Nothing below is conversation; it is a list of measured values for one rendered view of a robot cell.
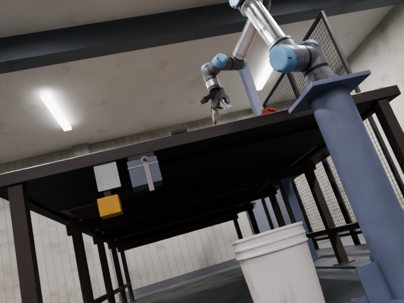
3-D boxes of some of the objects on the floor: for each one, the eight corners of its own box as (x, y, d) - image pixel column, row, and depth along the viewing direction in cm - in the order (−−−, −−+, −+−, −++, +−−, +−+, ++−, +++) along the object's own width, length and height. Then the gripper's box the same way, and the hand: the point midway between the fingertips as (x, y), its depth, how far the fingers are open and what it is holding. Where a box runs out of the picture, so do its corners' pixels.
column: (501, 282, 114) (389, 59, 138) (404, 318, 107) (304, 77, 131) (420, 278, 150) (342, 101, 174) (343, 305, 142) (273, 118, 166)
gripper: (230, 79, 193) (241, 110, 188) (212, 97, 209) (222, 126, 203) (217, 79, 189) (229, 110, 183) (201, 97, 204) (210, 127, 199)
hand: (221, 119), depth 192 cm, fingers open, 14 cm apart
